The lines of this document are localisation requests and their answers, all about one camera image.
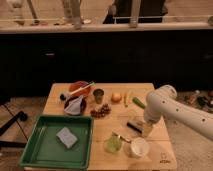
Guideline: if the small metal cup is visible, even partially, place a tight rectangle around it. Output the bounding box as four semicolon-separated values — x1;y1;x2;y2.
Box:
93;89;104;104

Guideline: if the metal spoon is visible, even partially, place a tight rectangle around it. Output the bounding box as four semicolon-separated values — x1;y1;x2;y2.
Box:
112;132;131;143

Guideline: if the wooden black felt eraser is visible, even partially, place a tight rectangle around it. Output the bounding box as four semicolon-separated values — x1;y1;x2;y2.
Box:
127;119;145;133

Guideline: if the grey blue sponge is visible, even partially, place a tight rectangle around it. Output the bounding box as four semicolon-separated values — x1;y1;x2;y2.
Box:
56;127;77;148

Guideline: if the green plastic tray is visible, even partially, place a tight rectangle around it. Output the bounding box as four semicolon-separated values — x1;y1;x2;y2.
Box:
20;115;93;170

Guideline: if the bunch of red grapes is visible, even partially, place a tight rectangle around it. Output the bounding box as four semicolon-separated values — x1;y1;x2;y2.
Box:
90;104;111;118

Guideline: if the person in dark clothes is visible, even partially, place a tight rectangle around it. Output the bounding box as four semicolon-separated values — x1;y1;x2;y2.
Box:
103;0;168;24

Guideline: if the yellow onion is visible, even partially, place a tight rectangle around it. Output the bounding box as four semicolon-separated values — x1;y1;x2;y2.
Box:
111;92;122;103

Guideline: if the grey folded cloth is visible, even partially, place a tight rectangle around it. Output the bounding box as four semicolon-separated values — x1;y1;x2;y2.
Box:
64;96;83;115

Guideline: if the orange bowl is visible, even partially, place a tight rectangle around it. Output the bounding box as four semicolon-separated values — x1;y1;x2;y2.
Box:
68;80;92;98

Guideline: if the translucent green cup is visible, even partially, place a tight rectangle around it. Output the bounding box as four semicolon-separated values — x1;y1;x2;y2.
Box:
105;135;122;153

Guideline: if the black tripod stand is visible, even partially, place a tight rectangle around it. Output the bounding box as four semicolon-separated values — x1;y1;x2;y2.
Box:
0;89;29;149

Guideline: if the dark red plate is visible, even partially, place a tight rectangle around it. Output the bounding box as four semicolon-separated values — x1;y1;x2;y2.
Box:
64;96;87;115

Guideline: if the yellow banana toy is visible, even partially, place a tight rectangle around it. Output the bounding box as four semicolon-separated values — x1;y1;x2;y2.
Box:
124;92;129;107

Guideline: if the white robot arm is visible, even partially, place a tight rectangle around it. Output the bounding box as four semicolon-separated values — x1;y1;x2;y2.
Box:
144;85;213;141

